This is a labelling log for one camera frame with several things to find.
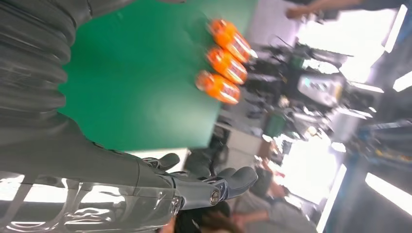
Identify orange juice bottle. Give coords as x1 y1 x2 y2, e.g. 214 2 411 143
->
195 70 241 105
207 18 258 63
205 46 248 85

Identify green table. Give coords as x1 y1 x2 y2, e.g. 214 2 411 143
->
58 0 258 152

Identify seated person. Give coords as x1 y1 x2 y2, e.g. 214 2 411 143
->
161 205 239 233

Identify person in background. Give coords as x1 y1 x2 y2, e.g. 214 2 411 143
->
235 164 319 233

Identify grey background machine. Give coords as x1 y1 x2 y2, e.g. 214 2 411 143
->
296 72 346 108

